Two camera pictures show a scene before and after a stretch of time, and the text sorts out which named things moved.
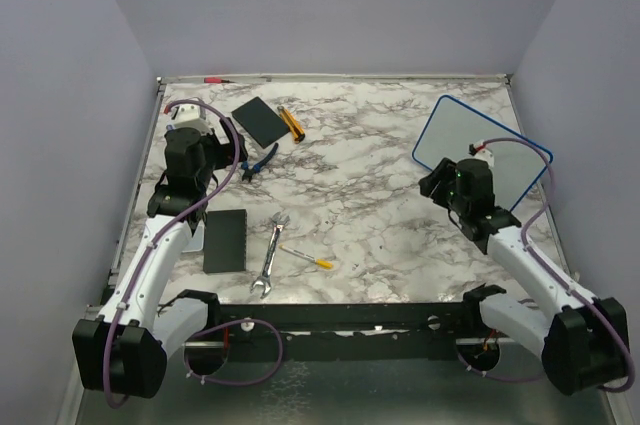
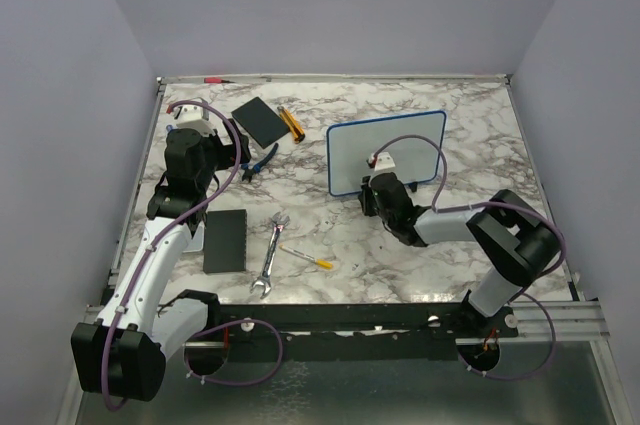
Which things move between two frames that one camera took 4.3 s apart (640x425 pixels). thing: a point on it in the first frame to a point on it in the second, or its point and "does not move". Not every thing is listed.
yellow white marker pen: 319,262 does not move
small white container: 193,243 does not move
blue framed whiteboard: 450,128 to 415,143
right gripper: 446,170 to 365,195
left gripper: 226,152 does not move
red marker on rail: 216,80 does not move
